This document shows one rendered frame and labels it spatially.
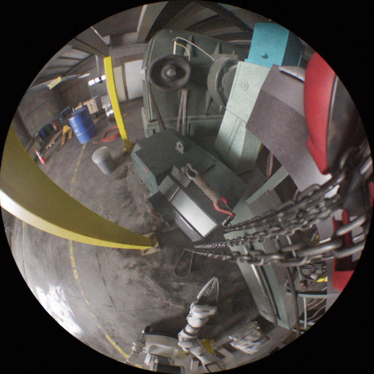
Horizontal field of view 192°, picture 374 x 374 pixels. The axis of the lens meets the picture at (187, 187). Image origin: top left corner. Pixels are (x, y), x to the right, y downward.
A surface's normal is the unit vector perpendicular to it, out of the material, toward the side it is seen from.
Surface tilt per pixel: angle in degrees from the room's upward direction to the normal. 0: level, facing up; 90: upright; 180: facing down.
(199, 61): 90
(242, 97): 90
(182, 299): 0
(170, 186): 45
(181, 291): 0
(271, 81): 78
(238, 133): 90
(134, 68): 90
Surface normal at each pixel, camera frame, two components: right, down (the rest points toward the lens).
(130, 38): 0.40, 0.80
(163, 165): 0.08, -0.51
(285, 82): -0.88, 0.19
